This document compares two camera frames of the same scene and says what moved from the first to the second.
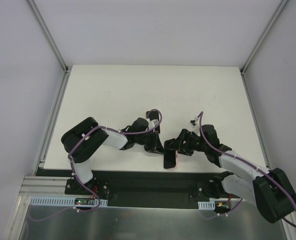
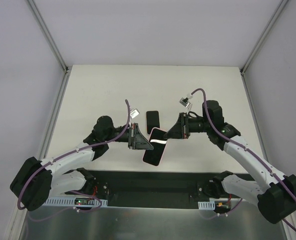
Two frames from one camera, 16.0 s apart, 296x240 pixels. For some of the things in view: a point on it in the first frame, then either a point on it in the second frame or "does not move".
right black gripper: x=185 y=142 → x=183 y=125
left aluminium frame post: x=48 y=36 does not move
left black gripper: x=153 y=142 → x=132 y=136
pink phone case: x=176 y=162 → x=156 y=138
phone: x=152 y=114 does not move
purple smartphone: x=169 y=159 → x=158 y=142
